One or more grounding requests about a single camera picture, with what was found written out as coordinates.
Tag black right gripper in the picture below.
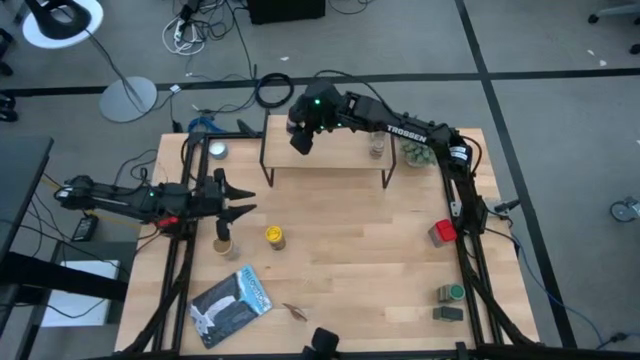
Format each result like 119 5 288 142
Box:
289 81 347 157

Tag blue Yellowstone book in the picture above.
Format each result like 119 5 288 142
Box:
187 264 274 351

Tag black desk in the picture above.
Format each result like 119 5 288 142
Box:
0 135 55 261

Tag black power adapter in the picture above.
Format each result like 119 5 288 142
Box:
70 213 100 243

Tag white round disc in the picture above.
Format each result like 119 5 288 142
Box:
21 0 105 50

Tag white power strip with cables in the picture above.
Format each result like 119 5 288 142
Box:
160 14 207 57

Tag black box on floor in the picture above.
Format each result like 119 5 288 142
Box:
246 0 327 26

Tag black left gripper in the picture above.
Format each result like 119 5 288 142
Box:
189 167 258 243

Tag yellow-lid seasoning can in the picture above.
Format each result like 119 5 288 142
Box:
264 225 288 252

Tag long blue cable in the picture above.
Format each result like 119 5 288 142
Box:
508 232 609 347

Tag small silver round tin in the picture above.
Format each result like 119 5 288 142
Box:
208 140 230 161

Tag red-lid square spice tin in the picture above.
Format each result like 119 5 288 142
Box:
427 218 459 249

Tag white floor lamp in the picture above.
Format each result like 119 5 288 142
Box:
24 0 159 124

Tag small potted succulent plant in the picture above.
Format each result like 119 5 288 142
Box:
398 138 440 169

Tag beige-lid cylinder container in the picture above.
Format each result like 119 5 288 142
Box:
212 236 242 262

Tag green-lid spice jar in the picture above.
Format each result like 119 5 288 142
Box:
436 283 467 304

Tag black floor beam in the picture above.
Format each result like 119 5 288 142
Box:
0 251 130 303

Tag small black side camera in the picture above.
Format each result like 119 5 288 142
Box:
492 198 522 214

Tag coiled blue cable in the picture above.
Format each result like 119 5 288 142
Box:
186 115 217 134

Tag grey caster wheel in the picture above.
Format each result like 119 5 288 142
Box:
608 195 640 224

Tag dark green rectangular tin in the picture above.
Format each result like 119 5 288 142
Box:
431 305 465 323

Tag white box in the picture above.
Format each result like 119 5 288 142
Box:
39 258 122 329

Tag office chair base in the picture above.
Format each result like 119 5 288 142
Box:
587 1 640 55

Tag coiled black cable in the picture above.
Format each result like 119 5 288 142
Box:
254 71 296 110

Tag wooden shelf riser black legs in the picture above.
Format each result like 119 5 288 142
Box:
258 113 398 190

